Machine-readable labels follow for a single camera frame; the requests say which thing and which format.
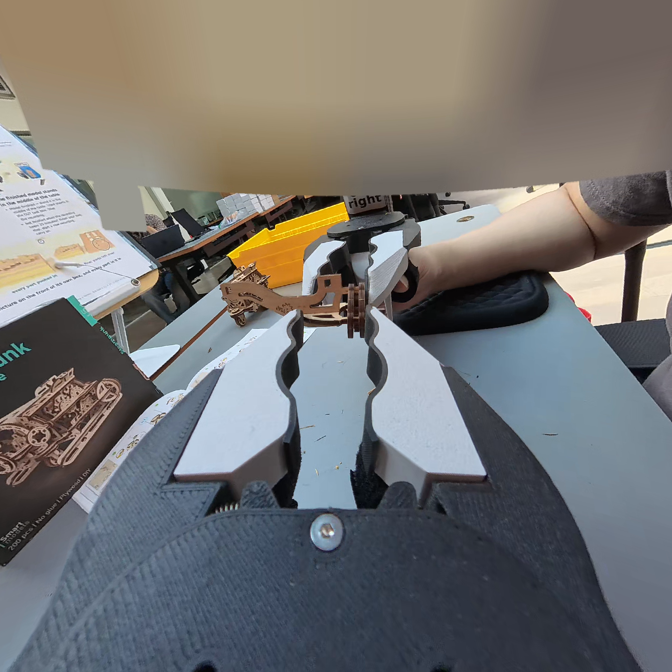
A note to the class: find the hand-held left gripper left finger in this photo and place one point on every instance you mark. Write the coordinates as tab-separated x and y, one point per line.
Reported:
236	409

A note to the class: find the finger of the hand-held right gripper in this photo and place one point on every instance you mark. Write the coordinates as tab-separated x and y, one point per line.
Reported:
391	262
315	262

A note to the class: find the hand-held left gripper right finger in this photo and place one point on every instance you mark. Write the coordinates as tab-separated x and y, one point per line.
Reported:
420	414

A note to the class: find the wooden model arm with gears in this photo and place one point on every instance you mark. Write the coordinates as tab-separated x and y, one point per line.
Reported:
267	298

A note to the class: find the person's right forearm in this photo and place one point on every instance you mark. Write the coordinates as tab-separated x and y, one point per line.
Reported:
525	236

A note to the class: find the assembled wooden gear model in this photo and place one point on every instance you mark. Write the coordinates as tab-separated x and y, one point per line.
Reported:
252	273

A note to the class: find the black model kit box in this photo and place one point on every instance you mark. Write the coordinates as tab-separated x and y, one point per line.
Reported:
52	341

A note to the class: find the person's right hand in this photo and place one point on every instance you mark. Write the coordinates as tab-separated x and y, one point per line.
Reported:
430	270

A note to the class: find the yellow plastic bin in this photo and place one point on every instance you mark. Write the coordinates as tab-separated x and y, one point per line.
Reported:
273	246

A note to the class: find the stack of white boxes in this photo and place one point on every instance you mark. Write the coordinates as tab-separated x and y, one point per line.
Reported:
244	203

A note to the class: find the black quilted wrist rest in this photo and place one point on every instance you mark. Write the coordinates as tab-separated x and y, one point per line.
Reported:
472	307

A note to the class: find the white rounded board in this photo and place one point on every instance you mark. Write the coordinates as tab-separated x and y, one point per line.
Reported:
155	359

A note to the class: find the wooden background desk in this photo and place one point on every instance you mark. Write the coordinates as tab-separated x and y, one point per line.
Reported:
220	233

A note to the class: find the assembly instruction booklet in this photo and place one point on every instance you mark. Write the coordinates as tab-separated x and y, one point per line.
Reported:
131	451

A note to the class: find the printed instruction poster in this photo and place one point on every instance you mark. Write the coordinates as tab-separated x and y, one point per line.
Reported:
52	220

